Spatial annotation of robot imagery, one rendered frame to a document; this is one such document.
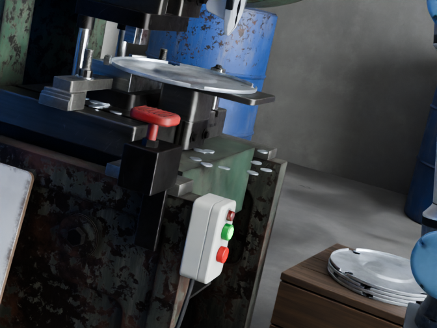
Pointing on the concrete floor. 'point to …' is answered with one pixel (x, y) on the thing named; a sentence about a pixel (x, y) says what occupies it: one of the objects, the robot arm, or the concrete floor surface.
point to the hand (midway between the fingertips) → (231, 29)
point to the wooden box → (328, 300)
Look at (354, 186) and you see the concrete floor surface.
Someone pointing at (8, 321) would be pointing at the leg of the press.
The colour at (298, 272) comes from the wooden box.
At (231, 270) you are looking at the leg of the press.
